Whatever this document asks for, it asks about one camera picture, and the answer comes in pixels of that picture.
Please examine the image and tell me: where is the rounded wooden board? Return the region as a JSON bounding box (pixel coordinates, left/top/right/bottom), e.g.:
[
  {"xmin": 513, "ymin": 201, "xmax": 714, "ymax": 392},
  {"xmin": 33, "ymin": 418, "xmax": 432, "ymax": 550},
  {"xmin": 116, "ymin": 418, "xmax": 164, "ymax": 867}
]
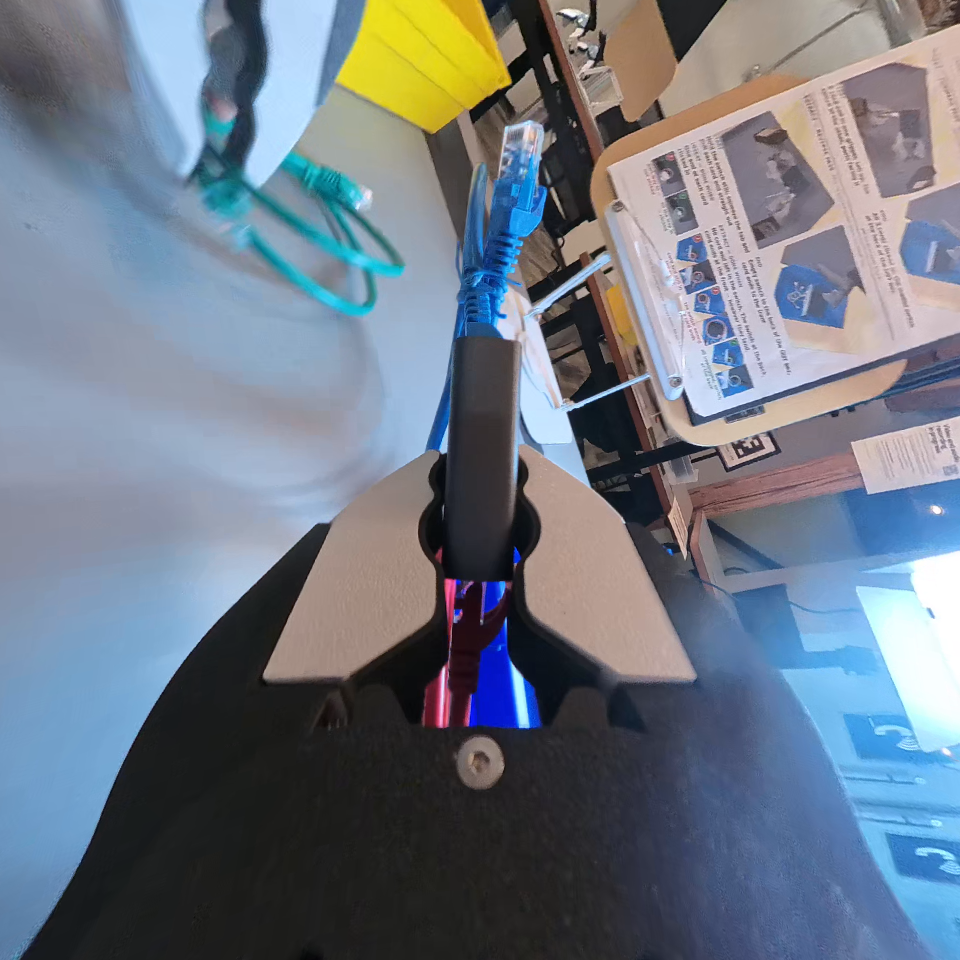
[{"xmin": 590, "ymin": 73, "xmax": 960, "ymax": 449}]

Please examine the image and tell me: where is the red ethernet cable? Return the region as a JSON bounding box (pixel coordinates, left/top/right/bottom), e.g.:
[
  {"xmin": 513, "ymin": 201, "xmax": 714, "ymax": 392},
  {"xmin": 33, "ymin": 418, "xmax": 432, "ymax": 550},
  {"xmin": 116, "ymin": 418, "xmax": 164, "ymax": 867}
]
[{"xmin": 422, "ymin": 576, "xmax": 513, "ymax": 729}]

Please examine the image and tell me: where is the printed instruction sheet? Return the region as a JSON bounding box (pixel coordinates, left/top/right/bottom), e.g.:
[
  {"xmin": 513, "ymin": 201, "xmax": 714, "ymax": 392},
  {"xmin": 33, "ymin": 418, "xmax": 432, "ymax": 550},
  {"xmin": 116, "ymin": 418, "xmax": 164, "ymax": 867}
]
[{"xmin": 606, "ymin": 30, "xmax": 960, "ymax": 421}]

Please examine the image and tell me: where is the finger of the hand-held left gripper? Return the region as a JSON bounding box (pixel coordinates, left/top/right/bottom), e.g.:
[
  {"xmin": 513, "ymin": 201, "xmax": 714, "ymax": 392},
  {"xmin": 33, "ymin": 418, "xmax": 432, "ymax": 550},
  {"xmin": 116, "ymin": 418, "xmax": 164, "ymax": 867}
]
[
  {"xmin": 223, "ymin": 0, "xmax": 378, "ymax": 190},
  {"xmin": 123, "ymin": 0, "xmax": 230, "ymax": 180}
]

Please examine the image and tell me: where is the small clear acrylic box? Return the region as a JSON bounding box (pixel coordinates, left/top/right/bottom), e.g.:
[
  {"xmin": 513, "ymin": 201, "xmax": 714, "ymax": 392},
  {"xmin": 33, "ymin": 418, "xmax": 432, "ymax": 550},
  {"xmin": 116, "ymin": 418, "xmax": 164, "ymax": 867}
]
[{"xmin": 576, "ymin": 63, "xmax": 625, "ymax": 111}]

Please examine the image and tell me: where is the blue ethernet cable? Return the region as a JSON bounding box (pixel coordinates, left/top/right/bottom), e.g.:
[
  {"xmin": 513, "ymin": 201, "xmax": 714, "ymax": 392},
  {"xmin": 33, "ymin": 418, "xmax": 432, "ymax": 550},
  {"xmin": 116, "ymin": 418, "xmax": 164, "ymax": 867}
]
[{"xmin": 424, "ymin": 120, "xmax": 549, "ymax": 460}]

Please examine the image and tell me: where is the wooden shelf frame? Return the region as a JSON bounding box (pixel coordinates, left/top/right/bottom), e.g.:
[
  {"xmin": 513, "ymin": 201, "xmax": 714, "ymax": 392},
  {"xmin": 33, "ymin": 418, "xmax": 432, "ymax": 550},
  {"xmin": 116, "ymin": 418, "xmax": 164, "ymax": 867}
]
[{"xmin": 666, "ymin": 448, "xmax": 865, "ymax": 588}]

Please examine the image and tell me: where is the yellow plastic bin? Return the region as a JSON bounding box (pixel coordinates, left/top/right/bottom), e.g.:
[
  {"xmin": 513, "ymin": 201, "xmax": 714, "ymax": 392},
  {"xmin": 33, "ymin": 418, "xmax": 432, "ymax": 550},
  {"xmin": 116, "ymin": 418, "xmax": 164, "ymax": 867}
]
[{"xmin": 334, "ymin": 0, "xmax": 513, "ymax": 135}]

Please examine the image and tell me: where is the black box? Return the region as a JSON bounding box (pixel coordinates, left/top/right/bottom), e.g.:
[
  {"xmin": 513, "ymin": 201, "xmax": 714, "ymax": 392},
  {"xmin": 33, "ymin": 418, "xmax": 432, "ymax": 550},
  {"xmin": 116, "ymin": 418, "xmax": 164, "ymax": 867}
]
[{"xmin": 441, "ymin": 336, "xmax": 524, "ymax": 582}]

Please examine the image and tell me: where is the black and white marker tag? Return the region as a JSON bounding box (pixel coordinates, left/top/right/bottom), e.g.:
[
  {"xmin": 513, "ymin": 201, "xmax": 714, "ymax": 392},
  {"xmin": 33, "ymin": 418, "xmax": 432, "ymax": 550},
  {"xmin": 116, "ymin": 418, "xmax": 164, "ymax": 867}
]
[{"xmin": 715, "ymin": 432, "xmax": 782, "ymax": 473}]

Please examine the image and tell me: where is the white paper notice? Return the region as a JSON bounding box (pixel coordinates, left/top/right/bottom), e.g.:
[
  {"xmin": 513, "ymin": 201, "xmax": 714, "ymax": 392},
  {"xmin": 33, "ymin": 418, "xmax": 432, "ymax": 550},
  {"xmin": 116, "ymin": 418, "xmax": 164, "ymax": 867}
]
[{"xmin": 850, "ymin": 418, "xmax": 960, "ymax": 496}]

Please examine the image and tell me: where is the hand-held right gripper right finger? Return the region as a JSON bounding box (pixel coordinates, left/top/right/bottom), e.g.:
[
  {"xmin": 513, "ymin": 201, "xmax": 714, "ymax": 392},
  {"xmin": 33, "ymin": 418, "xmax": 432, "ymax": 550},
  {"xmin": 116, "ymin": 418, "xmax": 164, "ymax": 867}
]
[{"xmin": 508, "ymin": 444, "xmax": 699, "ymax": 723}]

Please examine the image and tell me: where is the green ethernet cable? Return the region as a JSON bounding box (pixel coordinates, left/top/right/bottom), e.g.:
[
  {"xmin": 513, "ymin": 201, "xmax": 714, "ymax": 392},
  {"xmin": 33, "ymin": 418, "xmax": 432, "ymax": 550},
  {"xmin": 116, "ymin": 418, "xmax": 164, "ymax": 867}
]
[{"xmin": 187, "ymin": 96, "xmax": 407, "ymax": 318}]

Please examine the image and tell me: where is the clear acrylic sheet holder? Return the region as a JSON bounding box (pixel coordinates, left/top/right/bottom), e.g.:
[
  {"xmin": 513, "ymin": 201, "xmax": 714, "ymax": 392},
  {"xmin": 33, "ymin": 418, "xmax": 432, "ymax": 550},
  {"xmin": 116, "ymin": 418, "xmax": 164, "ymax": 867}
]
[{"xmin": 523, "ymin": 198, "xmax": 687, "ymax": 411}]

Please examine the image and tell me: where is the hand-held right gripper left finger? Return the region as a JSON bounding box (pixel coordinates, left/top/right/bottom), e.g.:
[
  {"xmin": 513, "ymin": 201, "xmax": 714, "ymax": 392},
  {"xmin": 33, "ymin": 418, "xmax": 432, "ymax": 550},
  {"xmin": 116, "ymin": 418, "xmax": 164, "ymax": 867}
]
[{"xmin": 262, "ymin": 452, "xmax": 453, "ymax": 723}]

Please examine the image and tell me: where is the tan chair back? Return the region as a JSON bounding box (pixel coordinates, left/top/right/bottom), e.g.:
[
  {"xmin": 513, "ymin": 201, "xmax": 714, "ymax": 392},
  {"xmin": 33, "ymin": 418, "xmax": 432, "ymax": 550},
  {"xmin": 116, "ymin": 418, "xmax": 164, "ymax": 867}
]
[{"xmin": 603, "ymin": 0, "xmax": 678, "ymax": 123}]

